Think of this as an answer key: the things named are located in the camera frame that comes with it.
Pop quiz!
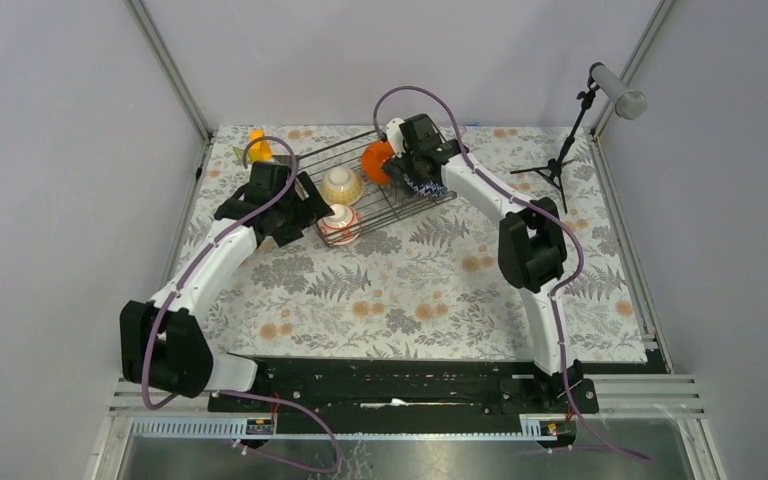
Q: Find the blue patterned bowl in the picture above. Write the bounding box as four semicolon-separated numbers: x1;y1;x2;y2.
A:
402;173;448;198

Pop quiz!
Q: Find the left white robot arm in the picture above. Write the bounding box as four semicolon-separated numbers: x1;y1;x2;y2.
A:
119;162;333;411

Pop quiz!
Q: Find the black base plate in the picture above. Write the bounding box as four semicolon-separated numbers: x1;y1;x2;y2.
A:
208;357;599;435

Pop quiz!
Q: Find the purple cable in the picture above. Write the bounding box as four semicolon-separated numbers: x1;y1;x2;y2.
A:
140;135;346;474
371;85;654;462

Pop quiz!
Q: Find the yellow dotted white bowl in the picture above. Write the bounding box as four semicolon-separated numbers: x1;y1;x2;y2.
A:
319;166;364;205

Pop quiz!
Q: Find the orange bowl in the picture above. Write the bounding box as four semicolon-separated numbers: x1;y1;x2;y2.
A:
360;141;394;185

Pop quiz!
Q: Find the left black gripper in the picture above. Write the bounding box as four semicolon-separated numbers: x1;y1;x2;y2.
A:
273;171;334;246

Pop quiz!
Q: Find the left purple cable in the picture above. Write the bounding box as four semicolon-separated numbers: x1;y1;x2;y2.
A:
140;135;346;474

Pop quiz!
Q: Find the red patterned white bowl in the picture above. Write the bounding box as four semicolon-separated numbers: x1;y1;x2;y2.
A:
318;204;360;246

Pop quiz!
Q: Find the black wire dish rack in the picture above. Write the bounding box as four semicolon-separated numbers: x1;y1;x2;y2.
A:
297;130;456;247

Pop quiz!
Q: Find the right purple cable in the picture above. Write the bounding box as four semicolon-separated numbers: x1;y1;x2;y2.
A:
371;85;654;462

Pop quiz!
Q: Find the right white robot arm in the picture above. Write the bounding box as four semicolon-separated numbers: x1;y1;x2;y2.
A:
375;114;581;412

